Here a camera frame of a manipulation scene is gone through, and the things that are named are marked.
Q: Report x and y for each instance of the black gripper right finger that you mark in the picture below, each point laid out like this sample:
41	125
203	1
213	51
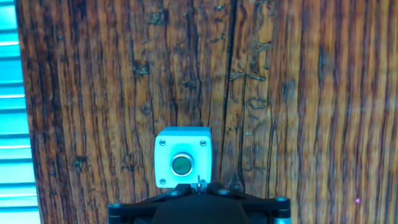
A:
267	210

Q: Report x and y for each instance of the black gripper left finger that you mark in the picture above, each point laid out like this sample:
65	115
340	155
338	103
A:
133	210

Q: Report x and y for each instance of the white push button box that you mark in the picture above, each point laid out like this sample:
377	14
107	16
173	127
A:
186	146

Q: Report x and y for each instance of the wood grain table mat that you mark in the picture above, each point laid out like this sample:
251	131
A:
280	93

